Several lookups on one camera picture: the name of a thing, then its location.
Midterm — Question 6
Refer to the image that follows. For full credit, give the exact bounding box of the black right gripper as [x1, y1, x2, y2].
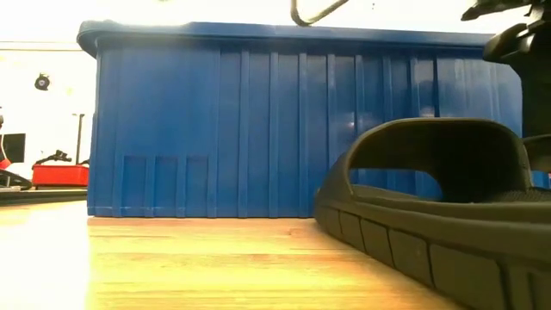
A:
[460, 0, 551, 140]

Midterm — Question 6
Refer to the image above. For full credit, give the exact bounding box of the blue plastic bin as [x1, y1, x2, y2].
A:
[77, 20, 551, 219]

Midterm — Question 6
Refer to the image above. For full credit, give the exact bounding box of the red storage bin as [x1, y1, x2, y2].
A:
[32, 164, 90, 189]

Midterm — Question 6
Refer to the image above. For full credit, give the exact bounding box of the black monitor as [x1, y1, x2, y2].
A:
[0, 133, 27, 164]

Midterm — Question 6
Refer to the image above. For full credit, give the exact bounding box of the black curved stand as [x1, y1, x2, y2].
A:
[0, 168, 34, 191]

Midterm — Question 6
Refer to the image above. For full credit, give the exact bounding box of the black cable loop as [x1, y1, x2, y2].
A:
[290, 0, 350, 27]

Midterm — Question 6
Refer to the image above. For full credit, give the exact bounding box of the thin black post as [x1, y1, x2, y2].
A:
[71, 112, 86, 166]

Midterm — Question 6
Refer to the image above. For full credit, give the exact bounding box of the round black wall device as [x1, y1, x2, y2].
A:
[34, 72, 52, 92]

